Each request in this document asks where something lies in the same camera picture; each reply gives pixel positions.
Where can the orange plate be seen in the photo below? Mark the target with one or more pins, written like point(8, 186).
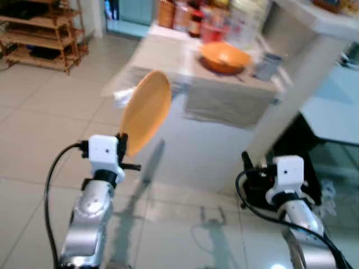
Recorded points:
point(147, 109)

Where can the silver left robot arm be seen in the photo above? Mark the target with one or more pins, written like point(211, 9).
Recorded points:
point(90, 218)

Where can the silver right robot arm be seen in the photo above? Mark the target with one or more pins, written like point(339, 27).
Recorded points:
point(305, 224)

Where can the black bag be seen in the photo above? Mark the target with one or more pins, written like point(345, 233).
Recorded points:
point(303, 140)

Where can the beige tablecloth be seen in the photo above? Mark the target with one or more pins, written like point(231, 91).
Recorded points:
point(224, 101)

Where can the white crumpled cloth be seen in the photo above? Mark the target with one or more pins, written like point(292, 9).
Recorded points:
point(328, 196)

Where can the grey cup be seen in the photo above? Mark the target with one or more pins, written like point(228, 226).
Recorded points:
point(268, 66)

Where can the orange bowl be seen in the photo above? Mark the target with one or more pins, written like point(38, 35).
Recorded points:
point(224, 59)

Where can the pale blue table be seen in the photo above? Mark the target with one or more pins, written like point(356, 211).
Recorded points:
point(336, 106)

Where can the teal glass door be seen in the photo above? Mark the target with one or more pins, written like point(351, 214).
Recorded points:
point(132, 14)

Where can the wooden shelf rack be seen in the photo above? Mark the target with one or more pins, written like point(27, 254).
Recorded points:
point(39, 39)

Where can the red container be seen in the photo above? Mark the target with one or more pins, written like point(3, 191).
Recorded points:
point(214, 31)

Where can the brown jar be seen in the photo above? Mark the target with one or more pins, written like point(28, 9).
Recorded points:
point(171, 14)

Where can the dark red bottle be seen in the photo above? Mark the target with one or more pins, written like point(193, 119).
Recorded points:
point(196, 19)

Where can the yellow snack bags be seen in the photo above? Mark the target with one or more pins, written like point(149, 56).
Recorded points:
point(336, 5)

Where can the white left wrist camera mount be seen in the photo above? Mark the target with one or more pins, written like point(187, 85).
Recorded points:
point(102, 150)

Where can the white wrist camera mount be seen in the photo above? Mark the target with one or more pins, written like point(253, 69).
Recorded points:
point(102, 150)
point(289, 171)

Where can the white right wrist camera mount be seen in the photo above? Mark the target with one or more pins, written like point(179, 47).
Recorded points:
point(289, 171)

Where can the white counter with post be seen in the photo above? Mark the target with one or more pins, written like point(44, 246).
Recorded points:
point(303, 84)

